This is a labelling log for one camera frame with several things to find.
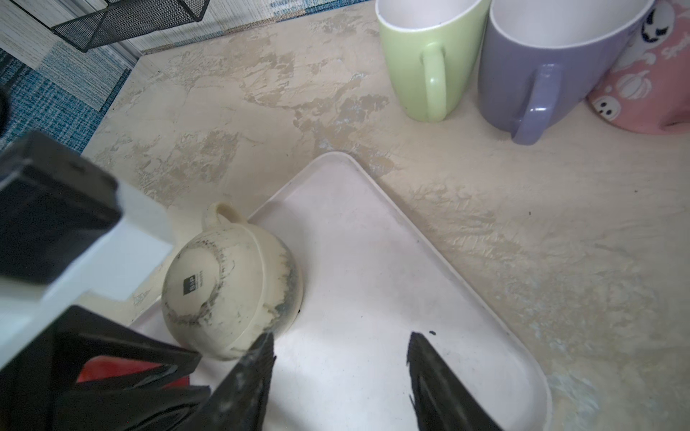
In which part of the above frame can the beige speckled ceramic mug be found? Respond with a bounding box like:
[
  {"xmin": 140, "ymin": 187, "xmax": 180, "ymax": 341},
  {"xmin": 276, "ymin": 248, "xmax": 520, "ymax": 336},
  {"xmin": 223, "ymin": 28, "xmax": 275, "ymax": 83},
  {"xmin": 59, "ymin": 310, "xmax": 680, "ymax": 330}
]
[{"xmin": 161, "ymin": 202, "xmax": 304, "ymax": 361}]

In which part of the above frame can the white plastic tray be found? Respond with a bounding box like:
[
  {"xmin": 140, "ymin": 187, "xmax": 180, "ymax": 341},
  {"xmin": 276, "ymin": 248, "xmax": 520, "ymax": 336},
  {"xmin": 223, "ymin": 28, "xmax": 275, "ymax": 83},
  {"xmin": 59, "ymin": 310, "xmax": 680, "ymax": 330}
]
[{"xmin": 250, "ymin": 152, "xmax": 552, "ymax": 430}]

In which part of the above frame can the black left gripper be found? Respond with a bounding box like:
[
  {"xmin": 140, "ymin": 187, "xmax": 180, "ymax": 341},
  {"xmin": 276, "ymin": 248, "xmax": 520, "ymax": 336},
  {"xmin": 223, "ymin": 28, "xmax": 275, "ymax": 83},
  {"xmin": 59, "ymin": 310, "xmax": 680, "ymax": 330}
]
[{"xmin": 1, "ymin": 305, "xmax": 211, "ymax": 430}]

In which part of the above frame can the lavender purple mug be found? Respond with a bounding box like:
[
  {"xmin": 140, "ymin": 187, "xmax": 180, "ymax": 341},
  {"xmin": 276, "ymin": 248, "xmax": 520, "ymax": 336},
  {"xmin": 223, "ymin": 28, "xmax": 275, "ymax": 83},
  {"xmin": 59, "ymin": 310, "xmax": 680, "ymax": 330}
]
[{"xmin": 478, "ymin": 0, "xmax": 653, "ymax": 145}]

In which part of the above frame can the red mug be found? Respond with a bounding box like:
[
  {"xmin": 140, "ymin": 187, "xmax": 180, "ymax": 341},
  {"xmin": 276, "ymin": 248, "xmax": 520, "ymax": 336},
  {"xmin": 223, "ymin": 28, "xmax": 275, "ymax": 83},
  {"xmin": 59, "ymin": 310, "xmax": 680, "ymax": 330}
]
[{"xmin": 77, "ymin": 356, "xmax": 161, "ymax": 384}]

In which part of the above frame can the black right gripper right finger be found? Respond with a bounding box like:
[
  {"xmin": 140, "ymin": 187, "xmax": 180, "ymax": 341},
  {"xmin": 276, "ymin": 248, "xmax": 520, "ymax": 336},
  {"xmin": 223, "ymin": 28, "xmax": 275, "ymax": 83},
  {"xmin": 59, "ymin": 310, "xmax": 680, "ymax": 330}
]
[{"xmin": 407, "ymin": 332, "xmax": 501, "ymax": 430}]

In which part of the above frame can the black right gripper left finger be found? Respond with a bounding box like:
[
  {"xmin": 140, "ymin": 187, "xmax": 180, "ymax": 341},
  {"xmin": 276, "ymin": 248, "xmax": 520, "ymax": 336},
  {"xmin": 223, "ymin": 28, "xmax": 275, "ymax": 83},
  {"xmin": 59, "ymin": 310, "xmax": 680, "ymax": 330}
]
[{"xmin": 179, "ymin": 332, "xmax": 276, "ymax": 430}]

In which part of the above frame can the pink cartoon mug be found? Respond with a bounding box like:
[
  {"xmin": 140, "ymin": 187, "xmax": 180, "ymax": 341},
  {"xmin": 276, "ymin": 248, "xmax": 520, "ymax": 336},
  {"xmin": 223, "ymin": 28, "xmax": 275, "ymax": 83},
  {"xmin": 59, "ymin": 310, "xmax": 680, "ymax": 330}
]
[{"xmin": 588, "ymin": 1, "xmax": 689, "ymax": 135}]

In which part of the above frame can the light green mug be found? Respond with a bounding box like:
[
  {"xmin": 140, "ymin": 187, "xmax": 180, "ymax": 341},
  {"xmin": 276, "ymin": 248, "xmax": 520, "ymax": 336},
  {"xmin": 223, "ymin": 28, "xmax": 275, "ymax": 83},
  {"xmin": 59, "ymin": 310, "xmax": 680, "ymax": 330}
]
[{"xmin": 375, "ymin": 0, "xmax": 491, "ymax": 123}]

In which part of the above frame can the black wire mesh shelf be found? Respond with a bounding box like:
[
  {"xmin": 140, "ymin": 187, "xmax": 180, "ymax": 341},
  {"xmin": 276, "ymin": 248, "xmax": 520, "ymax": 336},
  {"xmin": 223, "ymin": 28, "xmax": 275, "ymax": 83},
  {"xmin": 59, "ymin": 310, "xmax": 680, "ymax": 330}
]
[{"xmin": 51, "ymin": 0, "xmax": 210, "ymax": 52}]

